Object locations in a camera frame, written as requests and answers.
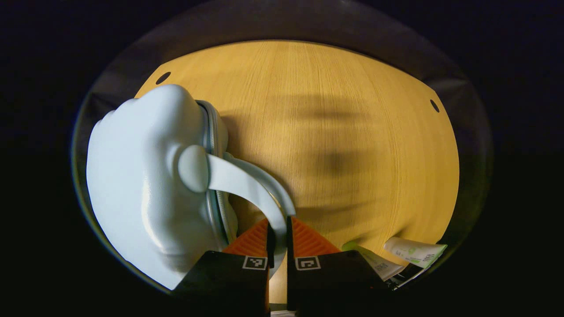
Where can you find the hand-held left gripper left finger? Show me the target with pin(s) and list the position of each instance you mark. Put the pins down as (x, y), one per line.
(270, 246)

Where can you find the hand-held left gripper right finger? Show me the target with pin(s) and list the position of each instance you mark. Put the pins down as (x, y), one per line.
(290, 246)

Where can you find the light blue suitcase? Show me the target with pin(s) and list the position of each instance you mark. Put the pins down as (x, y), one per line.
(145, 176)

